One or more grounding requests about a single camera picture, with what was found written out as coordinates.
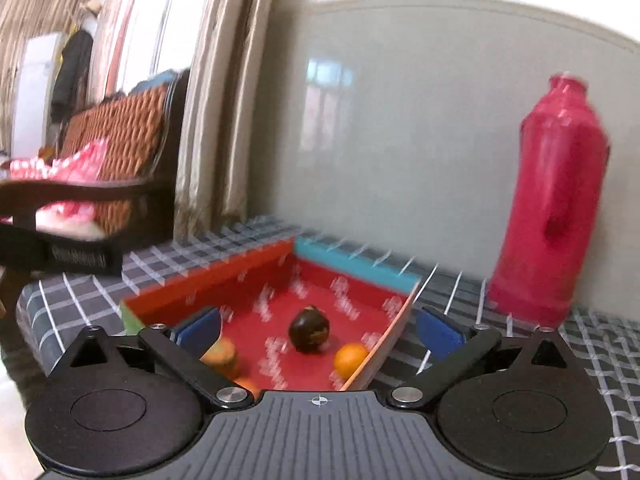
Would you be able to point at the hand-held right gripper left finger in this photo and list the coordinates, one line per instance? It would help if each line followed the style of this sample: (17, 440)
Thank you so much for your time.
(200, 334)

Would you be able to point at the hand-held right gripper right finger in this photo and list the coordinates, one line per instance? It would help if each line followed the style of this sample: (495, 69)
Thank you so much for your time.
(440, 334)

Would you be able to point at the large carrot chunk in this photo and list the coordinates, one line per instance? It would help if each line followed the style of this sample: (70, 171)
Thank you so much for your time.
(222, 354)

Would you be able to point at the orange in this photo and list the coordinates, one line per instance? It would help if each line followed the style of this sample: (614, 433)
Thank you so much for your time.
(350, 358)
(247, 387)

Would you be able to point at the colourful cardboard box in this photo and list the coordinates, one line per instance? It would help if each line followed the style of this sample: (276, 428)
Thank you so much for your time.
(280, 280)

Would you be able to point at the dark passion fruit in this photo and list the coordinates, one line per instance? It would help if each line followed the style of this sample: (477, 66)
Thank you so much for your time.
(309, 330)

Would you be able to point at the black checkered tablecloth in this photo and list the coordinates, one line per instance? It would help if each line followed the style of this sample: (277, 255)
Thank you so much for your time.
(75, 305)

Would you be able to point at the red white cloth bag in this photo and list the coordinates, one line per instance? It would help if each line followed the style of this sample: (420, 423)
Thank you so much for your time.
(75, 167)

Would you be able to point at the wooden chair with woven cushion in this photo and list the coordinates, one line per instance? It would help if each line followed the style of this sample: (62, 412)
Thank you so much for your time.
(130, 130)

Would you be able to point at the white cabinet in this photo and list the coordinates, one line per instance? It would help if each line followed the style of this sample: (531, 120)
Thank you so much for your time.
(32, 95)

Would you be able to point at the red thermos flask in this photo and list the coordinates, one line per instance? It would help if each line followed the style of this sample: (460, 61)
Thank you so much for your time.
(550, 200)

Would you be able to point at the dark coat on stand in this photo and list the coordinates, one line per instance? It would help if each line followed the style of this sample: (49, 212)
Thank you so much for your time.
(72, 70)

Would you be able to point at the blue cloth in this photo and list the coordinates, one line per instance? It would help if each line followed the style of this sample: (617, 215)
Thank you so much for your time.
(160, 80)

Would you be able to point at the beige curtain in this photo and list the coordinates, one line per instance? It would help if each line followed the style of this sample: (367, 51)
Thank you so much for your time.
(225, 110)

